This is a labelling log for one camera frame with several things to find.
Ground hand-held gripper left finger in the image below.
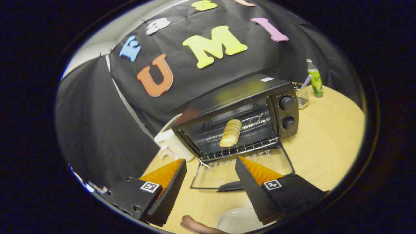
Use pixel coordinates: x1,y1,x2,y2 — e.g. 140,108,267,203
101,159,188,227

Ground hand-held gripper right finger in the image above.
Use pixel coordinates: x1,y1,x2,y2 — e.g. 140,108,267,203
235,156,330,225

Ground golden layered pastry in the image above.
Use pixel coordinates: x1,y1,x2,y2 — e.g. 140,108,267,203
219,119,243,148

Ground black toaster oven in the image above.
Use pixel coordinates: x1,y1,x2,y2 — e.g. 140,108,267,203
172,74,299,192

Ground white slot toaster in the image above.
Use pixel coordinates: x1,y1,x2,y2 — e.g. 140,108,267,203
154,113,195,162

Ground white oval plate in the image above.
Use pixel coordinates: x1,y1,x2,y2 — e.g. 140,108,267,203
215,207,260,234

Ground black backdrop cloth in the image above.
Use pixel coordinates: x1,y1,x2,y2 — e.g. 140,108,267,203
55,0,358,189

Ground green drink bottle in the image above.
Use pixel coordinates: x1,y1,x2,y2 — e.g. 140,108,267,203
306,58,324,98

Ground wire mesh holder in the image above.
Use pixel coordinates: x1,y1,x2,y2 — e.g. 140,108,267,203
292,81,310,110

